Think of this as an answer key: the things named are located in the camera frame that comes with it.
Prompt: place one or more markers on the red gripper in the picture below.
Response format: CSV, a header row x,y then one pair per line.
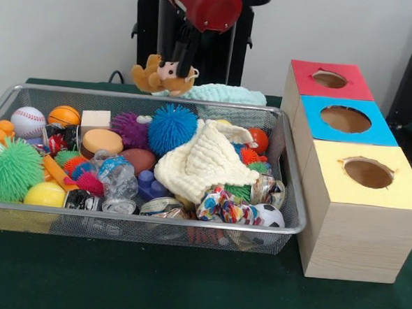
x,y
208,7

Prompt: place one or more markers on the brown plush monkey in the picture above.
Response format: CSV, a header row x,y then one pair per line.
x,y
151,77

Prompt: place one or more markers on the clear mesh bin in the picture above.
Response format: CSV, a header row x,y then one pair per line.
x,y
152,232

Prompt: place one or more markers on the wooden box with three holes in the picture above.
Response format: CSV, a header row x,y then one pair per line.
x,y
359,227

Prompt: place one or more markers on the mint green cloth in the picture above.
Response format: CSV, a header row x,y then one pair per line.
x,y
227,94

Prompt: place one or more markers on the blue spiky ball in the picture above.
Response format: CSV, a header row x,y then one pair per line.
x,y
172,129

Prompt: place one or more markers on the purple spiky ball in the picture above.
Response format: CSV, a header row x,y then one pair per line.
x,y
129,130

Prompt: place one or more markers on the red ball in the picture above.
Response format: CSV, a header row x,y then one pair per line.
x,y
258,140

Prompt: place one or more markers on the cream waffle cloth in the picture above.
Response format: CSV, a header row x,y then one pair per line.
x,y
205,165

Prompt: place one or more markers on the small orange basketball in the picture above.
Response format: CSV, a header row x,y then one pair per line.
x,y
63,116

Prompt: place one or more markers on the multicoloured patterned cloth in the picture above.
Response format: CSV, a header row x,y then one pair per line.
x,y
224,208

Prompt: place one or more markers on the white baseball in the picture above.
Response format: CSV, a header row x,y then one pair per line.
x,y
27,122

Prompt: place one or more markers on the small soccer ball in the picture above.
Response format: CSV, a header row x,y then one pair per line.
x,y
271,216

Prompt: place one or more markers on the yellow tennis ball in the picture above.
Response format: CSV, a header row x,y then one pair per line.
x,y
44,194

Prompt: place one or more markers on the green spiky ball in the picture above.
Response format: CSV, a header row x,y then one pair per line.
x,y
10,170

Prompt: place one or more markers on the dark green tablecloth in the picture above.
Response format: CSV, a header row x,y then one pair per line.
x,y
184,286

